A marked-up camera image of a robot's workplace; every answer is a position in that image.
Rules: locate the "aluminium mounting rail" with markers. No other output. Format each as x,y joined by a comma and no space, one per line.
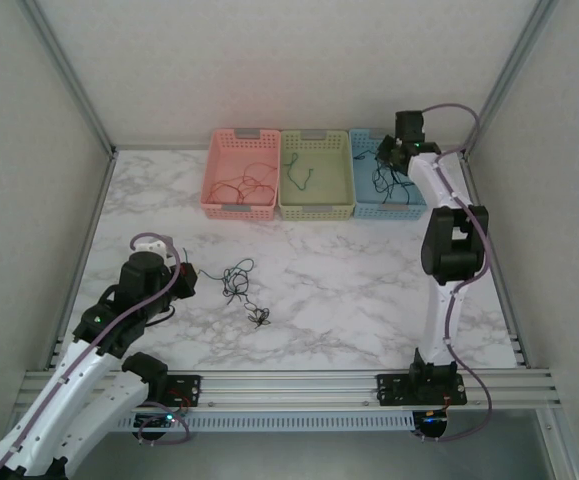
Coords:
289,387

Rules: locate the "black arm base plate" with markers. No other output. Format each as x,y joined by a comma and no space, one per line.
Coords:
189,387
391,390

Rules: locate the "green plastic basket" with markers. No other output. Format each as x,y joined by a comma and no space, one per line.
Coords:
329,165

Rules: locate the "pink plastic basket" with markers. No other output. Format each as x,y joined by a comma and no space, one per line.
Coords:
239,150

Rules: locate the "aluminium side rail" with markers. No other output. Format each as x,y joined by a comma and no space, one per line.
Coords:
508,320
94,225

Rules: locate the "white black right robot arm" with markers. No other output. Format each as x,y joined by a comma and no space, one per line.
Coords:
449,245

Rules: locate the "blue plastic basket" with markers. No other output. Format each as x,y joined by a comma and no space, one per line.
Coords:
364,190

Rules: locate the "aluminium frame post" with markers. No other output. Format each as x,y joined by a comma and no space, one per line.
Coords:
509,80
69,75

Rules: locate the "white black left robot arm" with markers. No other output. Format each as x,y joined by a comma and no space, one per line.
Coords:
69,400

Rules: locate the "black control board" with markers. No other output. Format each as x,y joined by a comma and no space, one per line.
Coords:
156,422
431,425

